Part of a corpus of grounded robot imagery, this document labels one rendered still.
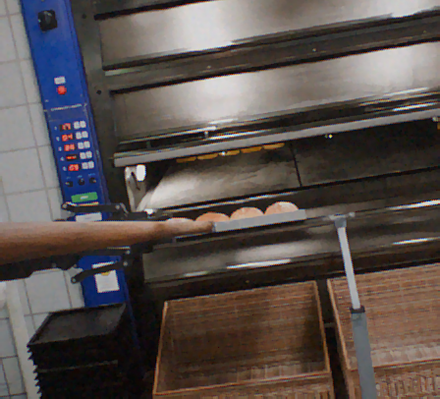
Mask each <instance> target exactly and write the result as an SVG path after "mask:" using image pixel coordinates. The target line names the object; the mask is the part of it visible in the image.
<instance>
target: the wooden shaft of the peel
mask: <svg viewBox="0 0 440 399"><path fill-rule="evenodd" d="M211 230H212V224H211V223H210V222H207V221H170V222H0V264H4V263H10V262H17V261H23V260H30V259H36V258H43V257H55V256H60V255H67V254H73V253H80V252H86V251H93V250H99V249H106V248H112V247H119V246H125V245H131V244H137V243H144V242H150V241H156V240H163V239H170V238H176V237H183V236H188V235H195V234H201V233H208V232H210V231H211Z"/></svg>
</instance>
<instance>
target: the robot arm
mask: <svg viewBox="0 0 440 399"><path fill-rule="evenodd" d="M60 207H61V213H60V216H59V218H56V219H55V220H53V221H52V222H70V221H68V220H66V219H67V217H69V216H70V217H72V216H74V215H75V213H92V212H111V211H116V212H117V213H118V216H114V217H111V218H108V219H104V220H101V221H98V222H155V221H162V220H168V219H173V216H172V214H166V215H159V216H153V217H149V214H148V211H139V212H133V213H127V212H126V210H125V207H124V205H123V204H121V203H110V204H92V205H75V204H72V203H68V202H62V203H61V205H60ZM171 243H176V238H171V239H163V240H156V241H150V242H144V243H137V244H131V245H130V247H129V248H106V249H99V250H93V251H86V252H80V253H73V254H67V255H60V256H49V257H43V258H36V259H30V260H23V261H17V262H10V263H4V264H0V312H1V311H2V309H3V307H4V305H5V302H6V298H7V287H6V284H5V281H12V280H19V279H26V278H30V276H31V275H32V273H33V272H36V271H43V270H50V269H60V270H63V271H66V272H67V273H68V275H69V276H70V278H71V279H70V282H71V283H72V284H77V283H80V282H82V281H83V280H85V279H86V278H87V277H90V276H94V275H98V274H102V273H106V272H110V271H115V270H119V269H123V268H127V267H130V266H131V265H132V260H133V257H134V256H136V255H144V254H151V253H152V252H154V250H153V246H156V245H164V244H171ZM83 256H104V257H124V258H123V261H119V262H114V263H110V264H106V265H102V266H98V267H95V268H90V269H86V270H81V269H80V268H77V269H73V266H74V265H75V264H76V263H77V262H78V261H79V260H80V259H81V258H82V257H83Z"/></svg>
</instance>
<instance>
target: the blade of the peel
mask: <svg viewBox="0 0 440 399"><path fill-rule="evenodd" d="M302 219H306V217H305V210H304V209H300V210H294V211H287V212H280V213H274V214H267V215H260V216H254V217H248V218H241V219H234V220H228V221H221V222H215V228H216V232H222V231H228V230H235V229H242V228H248V227H254V226H261V225H268V224H275V223H281V222H288V221H295V220H302Z"/></svg>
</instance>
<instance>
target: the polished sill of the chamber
mask: <svg viewBox="0 0 440 399"><path fill-rule="evenodd" d="M434 181H440V165H439V166H432V167H426V168H419V169H413V170H407V171H400V172H394V173H388V174H382V175H375V176H368V177H362V178H355V179H350V180H343V181H336V182H330V183H323V184H316V185H310V186H303V187H297V188H290V189H284V190H278V191H271V192H265V193H258V194H251V195H245V196H238V197H232V198H225V199H214V200H207V201H201V202H194V203H187V204H181V205H174V206H167V207H161V208H154V209H149V210H142V211H148V214H149V217H153V216H159V215H166V214H172V216H173V218H182V219H186V218H193V217H200V216H201V215H203V214H206V213H225V212H232V211H237V210H239V209H242V208H245V207H251V208H259V207H265V206H271V205H273V204H275V203H278V202H287V203H291V202H298V201H305V200H317V199H324V198H330V197H336V196H343V195H349V194H356V193H363V192H369V191H376V190H383V189H389V188H395V187H402V186H407V185H414V184H421V183H427V182H434Z"/></svg>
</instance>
